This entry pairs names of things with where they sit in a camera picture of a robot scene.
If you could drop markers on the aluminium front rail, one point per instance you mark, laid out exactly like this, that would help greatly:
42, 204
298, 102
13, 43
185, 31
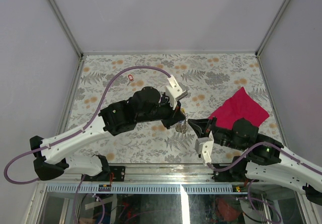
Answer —
176, 173

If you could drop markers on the silver keyring bunch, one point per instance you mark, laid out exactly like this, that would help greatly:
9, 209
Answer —
181, 127

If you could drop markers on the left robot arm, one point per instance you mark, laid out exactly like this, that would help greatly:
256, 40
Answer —
55, 156

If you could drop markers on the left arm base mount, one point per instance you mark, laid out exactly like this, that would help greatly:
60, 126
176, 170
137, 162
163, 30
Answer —
115, 174

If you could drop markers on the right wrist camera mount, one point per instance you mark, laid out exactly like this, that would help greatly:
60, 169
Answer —
203, 147

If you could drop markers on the floral table mat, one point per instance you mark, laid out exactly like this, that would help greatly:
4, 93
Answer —
207, 80

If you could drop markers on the slotted cable duct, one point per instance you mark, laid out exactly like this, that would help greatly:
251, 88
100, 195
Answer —
141, 188

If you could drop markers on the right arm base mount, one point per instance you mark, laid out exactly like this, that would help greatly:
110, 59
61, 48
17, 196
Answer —
235, 174

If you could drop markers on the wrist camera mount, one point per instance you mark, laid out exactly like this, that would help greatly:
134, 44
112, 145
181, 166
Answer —
175, 91
203, 147

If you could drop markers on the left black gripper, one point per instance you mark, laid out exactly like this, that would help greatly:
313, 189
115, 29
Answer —
175, 116

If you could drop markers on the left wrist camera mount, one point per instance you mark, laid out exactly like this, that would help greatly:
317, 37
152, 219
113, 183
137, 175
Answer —
175, 91

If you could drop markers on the pink cloth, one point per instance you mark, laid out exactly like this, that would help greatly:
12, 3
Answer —
240, 105

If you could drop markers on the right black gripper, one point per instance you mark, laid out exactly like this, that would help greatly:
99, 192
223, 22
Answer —
198, 126

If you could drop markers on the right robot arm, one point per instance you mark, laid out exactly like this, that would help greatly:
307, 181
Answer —
263, 158

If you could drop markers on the red tag key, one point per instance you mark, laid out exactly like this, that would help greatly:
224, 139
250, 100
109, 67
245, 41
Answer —
131, 79

